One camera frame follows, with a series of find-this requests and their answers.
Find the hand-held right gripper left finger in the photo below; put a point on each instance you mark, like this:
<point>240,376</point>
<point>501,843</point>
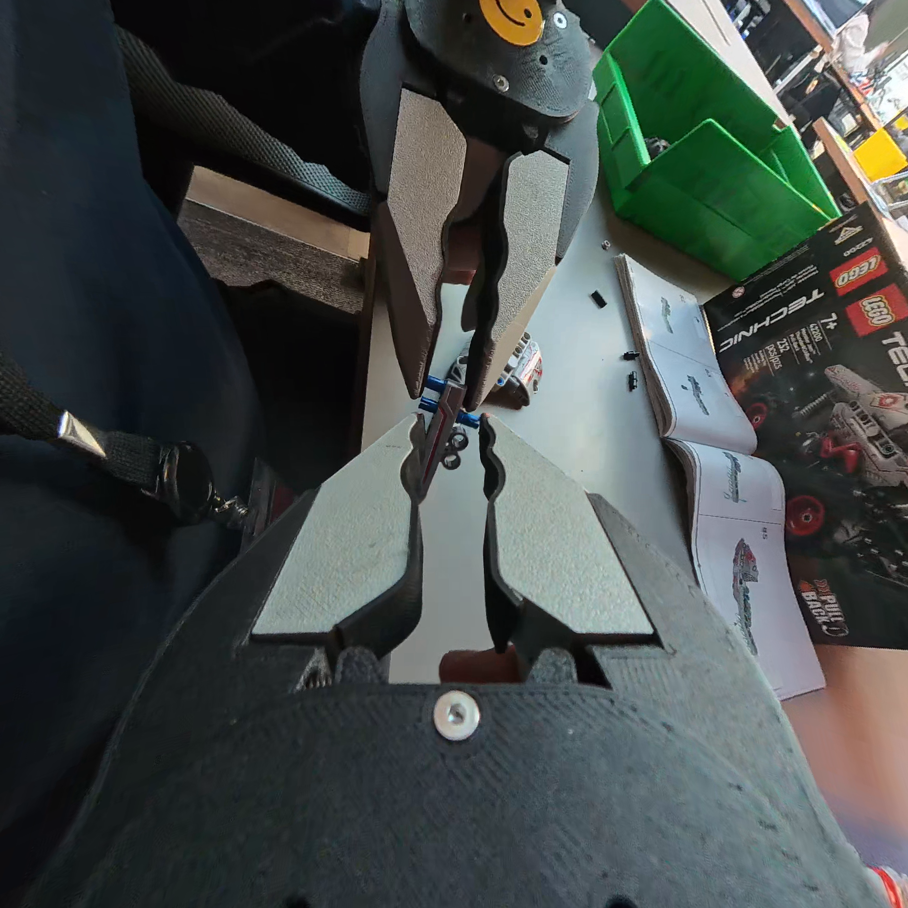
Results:
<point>340,560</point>

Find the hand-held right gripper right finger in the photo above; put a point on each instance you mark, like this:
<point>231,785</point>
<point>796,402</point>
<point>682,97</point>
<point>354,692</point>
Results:
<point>560,553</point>

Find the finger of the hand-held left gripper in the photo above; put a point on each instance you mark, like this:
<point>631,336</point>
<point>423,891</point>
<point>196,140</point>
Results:
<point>425,184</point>
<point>532,220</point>

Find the grey white lego vehicle model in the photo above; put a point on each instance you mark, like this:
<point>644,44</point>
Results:
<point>523,365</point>

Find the dark grey lego beam piece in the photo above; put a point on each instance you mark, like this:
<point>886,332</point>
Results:
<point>434,443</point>

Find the black lego set box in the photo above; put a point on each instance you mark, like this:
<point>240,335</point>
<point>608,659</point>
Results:
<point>816,397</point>

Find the black badge reel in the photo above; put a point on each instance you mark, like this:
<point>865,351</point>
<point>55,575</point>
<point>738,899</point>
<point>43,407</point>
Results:
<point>188,482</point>

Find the open instruction booklet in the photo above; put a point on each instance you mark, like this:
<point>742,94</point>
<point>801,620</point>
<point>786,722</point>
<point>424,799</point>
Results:
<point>723,496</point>

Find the green plastic bin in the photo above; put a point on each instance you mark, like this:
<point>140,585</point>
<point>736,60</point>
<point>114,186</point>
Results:
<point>709,213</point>
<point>674,71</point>

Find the wooden workbench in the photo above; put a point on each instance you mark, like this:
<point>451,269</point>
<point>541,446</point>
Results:
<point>840,159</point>

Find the yellow plastic bin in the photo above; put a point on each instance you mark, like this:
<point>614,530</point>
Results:
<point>879,152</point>

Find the red white shoe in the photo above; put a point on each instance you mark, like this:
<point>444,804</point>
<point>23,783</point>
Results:
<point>890,887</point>

